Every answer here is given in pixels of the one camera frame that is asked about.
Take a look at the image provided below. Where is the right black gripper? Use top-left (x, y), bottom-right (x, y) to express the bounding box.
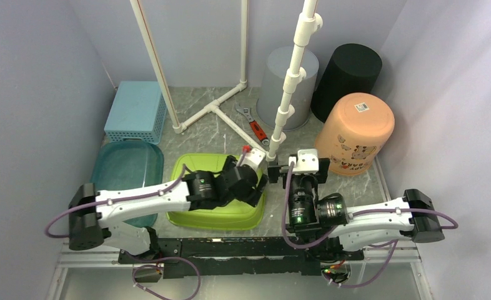
top-left (269, 157), bottom-right (330, 229)

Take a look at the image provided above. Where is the green plastic tray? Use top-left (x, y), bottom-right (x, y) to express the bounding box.
top-left (166, 153), bottom-right (266, 231)

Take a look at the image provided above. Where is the orange plastic bucket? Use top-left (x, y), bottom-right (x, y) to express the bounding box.
top-left (315, 92), bottom-right (395, 176)

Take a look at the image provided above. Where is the grey plastic bucket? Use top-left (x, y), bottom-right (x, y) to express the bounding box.
top-left (255, 46), bottom-right (320, 132)

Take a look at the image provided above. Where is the black plastic bucket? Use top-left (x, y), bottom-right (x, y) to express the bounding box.
top-left (311, 43), bottom-right (383, 122)

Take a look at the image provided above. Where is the clear teal plastic tub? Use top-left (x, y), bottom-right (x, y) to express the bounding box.
top-left (89, 139), bottom-right (165, 229)

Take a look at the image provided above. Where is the blue plastic basket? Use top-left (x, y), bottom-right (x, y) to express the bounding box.
top-left (104, 81), bottom-right (167, 144)

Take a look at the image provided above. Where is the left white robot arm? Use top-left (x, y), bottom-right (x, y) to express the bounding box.
top-left (68, 156), bottom-right (269, 263)

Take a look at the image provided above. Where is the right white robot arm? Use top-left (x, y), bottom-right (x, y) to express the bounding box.
top-left (268, 157), bottom-right (447, 259)

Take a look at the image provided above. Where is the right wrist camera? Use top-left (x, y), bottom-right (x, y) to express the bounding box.
top-left (289, 149), bottom-right (319, 174)

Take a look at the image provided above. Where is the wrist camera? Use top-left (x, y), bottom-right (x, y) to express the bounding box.
top-left (237, 145), bottom-right (266, 171)
top-left (289, 149), bottom-right (319, 174)

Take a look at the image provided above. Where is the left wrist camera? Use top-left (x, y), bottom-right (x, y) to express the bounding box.
top-left (237, 145), bottom-right (266, 171)

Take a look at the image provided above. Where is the red handled adjustable wrench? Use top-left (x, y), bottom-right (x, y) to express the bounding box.
top-left (235, 104), bottom-right (269, 146)

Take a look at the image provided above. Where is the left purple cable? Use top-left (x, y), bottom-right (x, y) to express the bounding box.
top-left (44, 164), bottom-right (189, 239)

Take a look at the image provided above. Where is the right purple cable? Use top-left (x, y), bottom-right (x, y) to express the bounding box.
top-left (280, 163), bottom-right (459, 251)

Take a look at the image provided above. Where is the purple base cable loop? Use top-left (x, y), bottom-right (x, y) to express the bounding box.
top-left (131, 256), bottom-right (202, 300)

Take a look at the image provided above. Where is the white PVC pipe frame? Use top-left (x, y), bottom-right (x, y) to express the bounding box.
top-left (129, 0), bottom-right (324, 161)

